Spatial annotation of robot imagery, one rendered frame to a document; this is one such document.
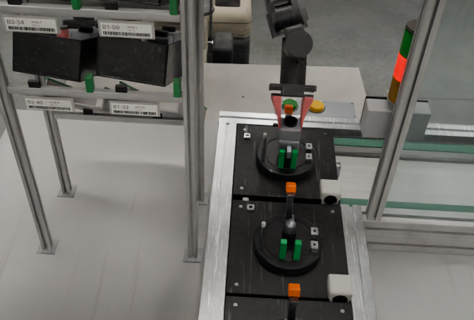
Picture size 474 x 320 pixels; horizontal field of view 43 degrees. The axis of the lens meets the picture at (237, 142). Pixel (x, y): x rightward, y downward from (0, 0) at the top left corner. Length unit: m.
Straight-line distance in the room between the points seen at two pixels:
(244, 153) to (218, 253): 0.29
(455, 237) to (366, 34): 2.52
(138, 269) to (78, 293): 0.13
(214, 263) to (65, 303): 0.32
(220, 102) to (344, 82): 0.40
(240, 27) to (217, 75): 0.48
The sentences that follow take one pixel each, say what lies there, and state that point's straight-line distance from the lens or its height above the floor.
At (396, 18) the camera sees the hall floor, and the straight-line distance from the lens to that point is 4.03.
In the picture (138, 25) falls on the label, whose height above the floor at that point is 1.45.
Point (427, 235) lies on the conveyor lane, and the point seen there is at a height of 0.92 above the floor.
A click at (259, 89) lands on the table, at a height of 0.86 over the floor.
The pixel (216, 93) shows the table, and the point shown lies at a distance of 1.78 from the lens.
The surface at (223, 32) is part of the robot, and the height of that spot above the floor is 0.75.
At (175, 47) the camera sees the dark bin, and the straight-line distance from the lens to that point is 1.09.
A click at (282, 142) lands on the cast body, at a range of 1.33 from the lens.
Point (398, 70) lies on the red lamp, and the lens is 1.11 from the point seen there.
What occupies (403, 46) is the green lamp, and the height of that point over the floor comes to 1.38.
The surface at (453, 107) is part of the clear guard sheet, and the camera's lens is 1.16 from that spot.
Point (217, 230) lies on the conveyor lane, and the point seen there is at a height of 0.95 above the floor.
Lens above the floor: 1.94
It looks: 42 degrees down
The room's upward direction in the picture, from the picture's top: 3 degrees clockwise
